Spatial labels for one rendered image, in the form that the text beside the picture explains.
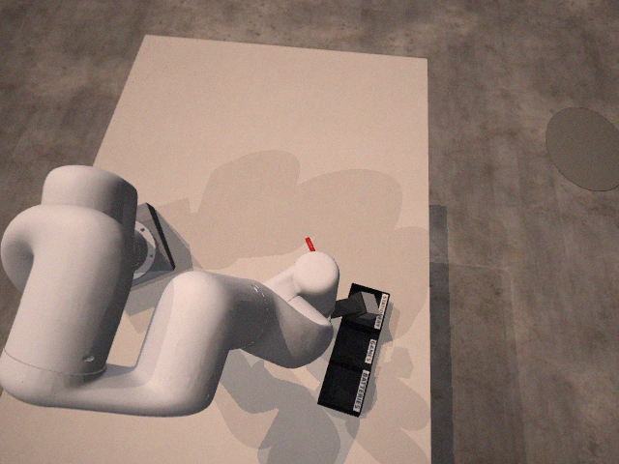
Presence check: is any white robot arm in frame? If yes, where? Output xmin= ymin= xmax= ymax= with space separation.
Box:
xmin=0 ymin=165 xmax=380 ymax=418

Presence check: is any black three-compartment bin rack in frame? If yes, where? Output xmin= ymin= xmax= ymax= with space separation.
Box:
xmin=318 ymin=283 xmax=390 ymax=418

